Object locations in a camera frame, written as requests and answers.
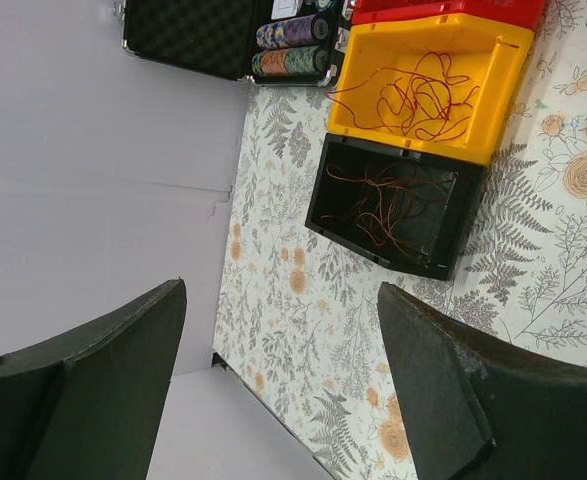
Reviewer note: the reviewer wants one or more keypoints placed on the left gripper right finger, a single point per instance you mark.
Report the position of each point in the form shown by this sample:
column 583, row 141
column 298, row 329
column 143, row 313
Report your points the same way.
column 477, row 407

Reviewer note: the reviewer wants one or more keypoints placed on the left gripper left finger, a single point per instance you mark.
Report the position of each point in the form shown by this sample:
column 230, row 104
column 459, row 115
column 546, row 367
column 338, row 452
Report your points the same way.
column 87, row 404

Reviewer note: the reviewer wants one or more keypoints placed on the black bin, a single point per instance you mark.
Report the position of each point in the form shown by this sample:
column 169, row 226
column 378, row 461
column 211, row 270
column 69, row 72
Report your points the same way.
column 404, row 210

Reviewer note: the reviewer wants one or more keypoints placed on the dark red wires yellow bin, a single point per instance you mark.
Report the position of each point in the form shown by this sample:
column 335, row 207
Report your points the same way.
column 425, row 102

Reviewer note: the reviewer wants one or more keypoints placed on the floral table mat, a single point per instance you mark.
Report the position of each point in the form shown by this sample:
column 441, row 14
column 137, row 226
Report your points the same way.
column 297, row 317

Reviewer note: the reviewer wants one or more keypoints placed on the black poker chip case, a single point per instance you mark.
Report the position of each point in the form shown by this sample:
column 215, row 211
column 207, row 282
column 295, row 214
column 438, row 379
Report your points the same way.
column 239, row 41

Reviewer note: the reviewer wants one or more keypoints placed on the playing card deck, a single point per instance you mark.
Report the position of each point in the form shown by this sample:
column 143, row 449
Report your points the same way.
column 285, row 8

